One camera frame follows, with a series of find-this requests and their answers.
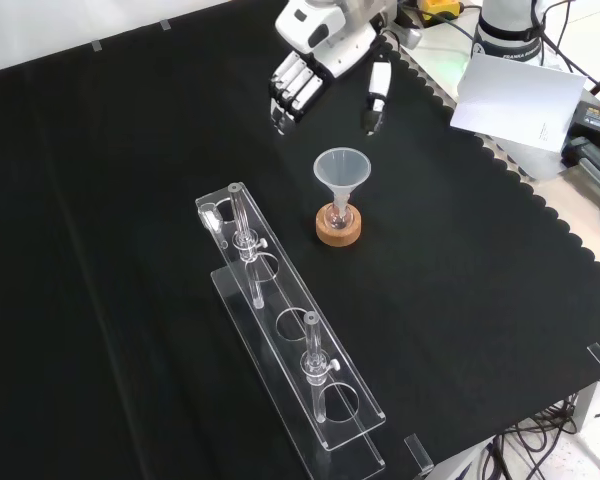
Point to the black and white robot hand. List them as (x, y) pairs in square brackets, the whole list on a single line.
[(330, 45)]

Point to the black power adapter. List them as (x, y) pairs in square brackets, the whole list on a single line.
[(597, 120)]

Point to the yellow stop button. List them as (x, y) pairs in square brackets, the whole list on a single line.
[(440, 7)]

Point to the black clamp tool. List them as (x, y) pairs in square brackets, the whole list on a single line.
[(592, 162)]

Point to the clear acrylic funnel stand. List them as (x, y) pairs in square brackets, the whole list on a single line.
[(280, 295)]

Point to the pale board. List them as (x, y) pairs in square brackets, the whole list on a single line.
[(520, 100)]

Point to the small round-bottom glass flask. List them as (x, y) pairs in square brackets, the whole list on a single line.
[(339, 220)]

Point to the grey tape piece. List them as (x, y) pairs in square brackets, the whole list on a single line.
[(165, 25), (96, 46)]

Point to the translucent plastic funnel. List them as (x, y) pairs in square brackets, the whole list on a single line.
[(342, 170)]

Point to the black bench cloth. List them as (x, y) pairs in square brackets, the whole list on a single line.
[(130, 250)]

